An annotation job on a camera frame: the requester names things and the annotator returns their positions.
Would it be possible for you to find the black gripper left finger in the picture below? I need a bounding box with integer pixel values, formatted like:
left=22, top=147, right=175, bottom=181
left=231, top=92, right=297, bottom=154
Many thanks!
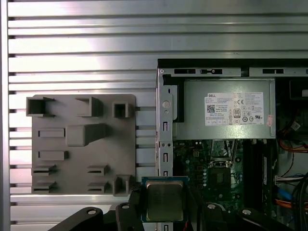
left=47, top=184, right=146, bottom=231

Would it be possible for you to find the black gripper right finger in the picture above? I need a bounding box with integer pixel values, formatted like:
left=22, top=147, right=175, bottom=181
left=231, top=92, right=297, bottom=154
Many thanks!
left=189, top=185, right=293, bottom=231

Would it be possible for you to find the silver square CPU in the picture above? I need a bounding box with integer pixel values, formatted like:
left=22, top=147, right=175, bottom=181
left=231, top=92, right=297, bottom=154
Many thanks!
left=141, top=176, right=189, bottom=222

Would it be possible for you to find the green motherboard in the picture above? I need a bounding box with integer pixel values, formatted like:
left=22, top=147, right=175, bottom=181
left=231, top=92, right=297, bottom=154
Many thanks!
left=173, top=139, right=277, bottom=231

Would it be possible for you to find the black RAM slot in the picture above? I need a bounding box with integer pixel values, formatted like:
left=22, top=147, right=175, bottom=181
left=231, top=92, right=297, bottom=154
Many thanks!
left=261, top=140, right=274, bottom=217

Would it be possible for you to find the grey plastic parts rack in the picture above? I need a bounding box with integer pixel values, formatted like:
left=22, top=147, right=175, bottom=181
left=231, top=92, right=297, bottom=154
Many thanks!
left=26, top=94, right=138, bottom=197

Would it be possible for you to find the grey power supply unit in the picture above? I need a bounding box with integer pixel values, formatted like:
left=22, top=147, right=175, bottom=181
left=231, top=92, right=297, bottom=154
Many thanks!
left=173, top=78, right=277, bottom=141

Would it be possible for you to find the black open PC case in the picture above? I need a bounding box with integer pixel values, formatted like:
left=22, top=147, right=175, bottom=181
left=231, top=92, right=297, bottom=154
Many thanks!
left=155, top=58, right=308, bottom=231

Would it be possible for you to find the thick black cable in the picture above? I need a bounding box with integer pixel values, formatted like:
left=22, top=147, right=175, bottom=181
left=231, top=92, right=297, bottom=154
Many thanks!
left=274, top=149, right=308, bottom=231

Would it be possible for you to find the orange wire bundle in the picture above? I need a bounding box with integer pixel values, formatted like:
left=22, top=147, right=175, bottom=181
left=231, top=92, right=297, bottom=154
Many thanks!
left=274, top=125, right=308, bottom=212

